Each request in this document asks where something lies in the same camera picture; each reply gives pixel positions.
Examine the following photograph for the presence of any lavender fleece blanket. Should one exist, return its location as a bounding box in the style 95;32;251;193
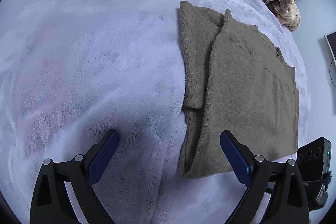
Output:
1;0;311;223

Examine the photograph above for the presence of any olive brown knit sweater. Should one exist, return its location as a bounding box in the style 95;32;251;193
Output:
179;1;299;178

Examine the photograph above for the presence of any white framed monitor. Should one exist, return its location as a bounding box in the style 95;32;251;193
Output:
325;31;336;61

